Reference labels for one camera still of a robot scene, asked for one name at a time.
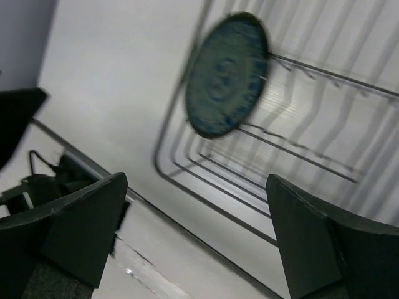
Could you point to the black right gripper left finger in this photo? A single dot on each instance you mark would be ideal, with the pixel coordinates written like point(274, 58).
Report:
point(59, 249)

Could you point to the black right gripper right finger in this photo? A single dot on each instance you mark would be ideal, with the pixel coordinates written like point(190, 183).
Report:
point(328, 252)

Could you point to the light green small plate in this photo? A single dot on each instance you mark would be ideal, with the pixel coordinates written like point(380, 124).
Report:
point(228, 76)

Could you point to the aluminium table edge rail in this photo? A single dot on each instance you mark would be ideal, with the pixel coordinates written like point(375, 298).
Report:
point(74, 169)

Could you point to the grey wire dish rack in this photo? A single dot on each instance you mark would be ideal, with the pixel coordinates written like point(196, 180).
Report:
point(327, 120)

